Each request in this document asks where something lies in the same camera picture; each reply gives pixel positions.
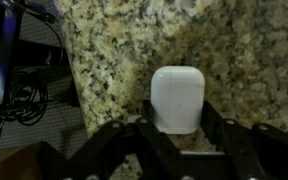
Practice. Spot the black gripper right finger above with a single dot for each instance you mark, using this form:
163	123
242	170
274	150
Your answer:
260	153

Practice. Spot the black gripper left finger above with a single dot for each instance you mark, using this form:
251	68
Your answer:
124	153

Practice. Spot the white earbuds case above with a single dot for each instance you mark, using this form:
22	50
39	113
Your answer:
177	100

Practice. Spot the light wooden box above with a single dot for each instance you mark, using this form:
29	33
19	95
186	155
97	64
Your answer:
10	165

